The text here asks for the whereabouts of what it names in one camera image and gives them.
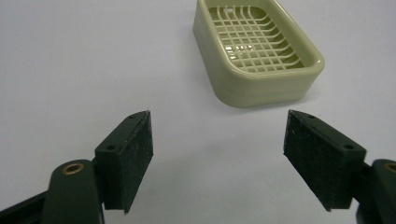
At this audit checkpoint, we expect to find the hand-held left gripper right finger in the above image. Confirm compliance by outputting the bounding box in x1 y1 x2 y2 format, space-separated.
282 109 368 213

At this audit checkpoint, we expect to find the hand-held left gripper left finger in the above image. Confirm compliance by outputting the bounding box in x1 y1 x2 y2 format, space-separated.
93 110 155 215

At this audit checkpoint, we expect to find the pale green soap dish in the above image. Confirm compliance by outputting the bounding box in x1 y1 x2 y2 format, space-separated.
191 0 326 109

